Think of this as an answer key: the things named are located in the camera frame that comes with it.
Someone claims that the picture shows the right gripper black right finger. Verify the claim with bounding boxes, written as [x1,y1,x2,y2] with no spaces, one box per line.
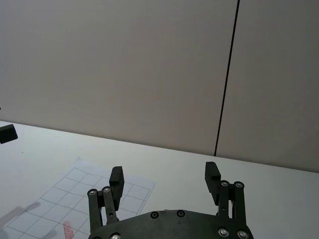
[204,161,248,227]

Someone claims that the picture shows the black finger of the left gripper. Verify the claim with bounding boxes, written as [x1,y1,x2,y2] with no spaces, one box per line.
[0,125,18,144]

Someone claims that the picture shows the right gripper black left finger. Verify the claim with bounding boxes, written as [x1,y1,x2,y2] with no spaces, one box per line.
[87,166,126,234]

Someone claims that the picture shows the white paper sheet with grid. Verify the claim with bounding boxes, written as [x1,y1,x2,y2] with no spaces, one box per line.
[0,156,157,239]

